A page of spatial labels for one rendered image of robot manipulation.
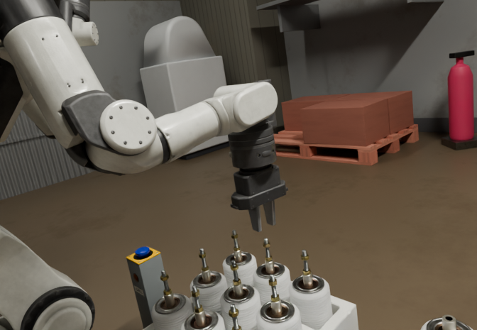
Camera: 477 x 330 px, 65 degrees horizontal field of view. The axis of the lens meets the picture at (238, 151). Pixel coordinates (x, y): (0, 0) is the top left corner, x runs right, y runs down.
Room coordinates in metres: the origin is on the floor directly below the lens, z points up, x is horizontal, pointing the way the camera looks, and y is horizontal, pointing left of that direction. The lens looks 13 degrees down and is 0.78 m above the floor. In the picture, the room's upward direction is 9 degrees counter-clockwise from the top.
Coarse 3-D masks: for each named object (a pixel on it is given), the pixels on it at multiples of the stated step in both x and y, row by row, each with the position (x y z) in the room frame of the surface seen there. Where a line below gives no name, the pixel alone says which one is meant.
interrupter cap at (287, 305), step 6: (282, 300) 0.75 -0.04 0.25; (264, 306) 0.74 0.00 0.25; (270, 306) 0.74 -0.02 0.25; (282, 306) 0.73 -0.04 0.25; (288, 306) 0.72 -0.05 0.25; (264, 312) 0.72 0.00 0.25; (270, 312) 0.72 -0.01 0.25; (282, 312) 0.71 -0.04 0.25; (288, 312) 0.70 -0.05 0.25; (294, 312) 0.70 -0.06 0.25; (264, 318) 0.70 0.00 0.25; (270, 318) 0.69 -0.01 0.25; (276, 318) 0.69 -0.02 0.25; (282, 318) 0.69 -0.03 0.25; (288, 318) 0.68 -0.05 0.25
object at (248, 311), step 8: (256, 296) 0.79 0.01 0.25; (224, 304) 0.78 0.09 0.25; (240, 304) 0.76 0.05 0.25; (248, 304) 0.76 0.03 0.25; (256, 304) 0.77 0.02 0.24; (224, 312) 0.78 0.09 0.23; (240, 312) 0.75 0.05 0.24; (248, 312) 0.76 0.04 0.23; (256, 312) 0.77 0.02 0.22; (224, 320) 0.78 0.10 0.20; (232, 320) 0.76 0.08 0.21; (240, 320) 0.76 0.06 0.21; (248, 320) 0.76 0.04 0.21; (248, 328) 0.76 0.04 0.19; (256, 328) 0.77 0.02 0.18
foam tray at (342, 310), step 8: (192, 304) 0.91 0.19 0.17; (336, 304) 0.80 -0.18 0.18; (344, 304) 0.80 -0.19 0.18; (352, 304) 0.79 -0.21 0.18; (336, 312) 0.78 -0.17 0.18; (344, 312) 0.77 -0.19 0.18; (352, 312) 0.78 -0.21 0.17; (336, 320) 0.75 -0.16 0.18; (344, 320) 0.75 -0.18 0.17; (352, 320) 0.78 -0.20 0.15; (152, 328) 0.83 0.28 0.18; (304, 328) 0.74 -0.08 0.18; (328, 328) 0.73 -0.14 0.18; (336, 328) 0.73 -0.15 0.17; (344, 328) 0.75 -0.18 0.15; (352, 328) 0.77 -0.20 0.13
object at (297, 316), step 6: (294, 306) 0.73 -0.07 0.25; (258, 312) 0.72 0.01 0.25; (258, 318) 0.71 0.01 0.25; (294, 318) 0.69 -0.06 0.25; (300, 318) 0.71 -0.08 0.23; (258, 324) 0.70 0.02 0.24; (264, 324) 0.69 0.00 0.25; (270, 324) 0.68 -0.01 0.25; (276, 324) 0.68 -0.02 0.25; (282, 324) 0.67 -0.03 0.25; (288, 324) 0.68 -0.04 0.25; (294, 324) 0.68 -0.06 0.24; (300, 324) 0.70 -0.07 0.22
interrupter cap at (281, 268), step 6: (264, 264) 0.91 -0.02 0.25; (276, 264) 0.91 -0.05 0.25; (282, 264) 0.90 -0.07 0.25; (258, 270) 0.89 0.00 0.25; (264, 270) 0.89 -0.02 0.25; (276, 270) 0.88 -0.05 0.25; (282, 270) 0.87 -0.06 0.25; (258, 276) 0.86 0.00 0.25; (264, 276) 0.86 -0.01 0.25; (276, 276) 0.85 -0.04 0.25
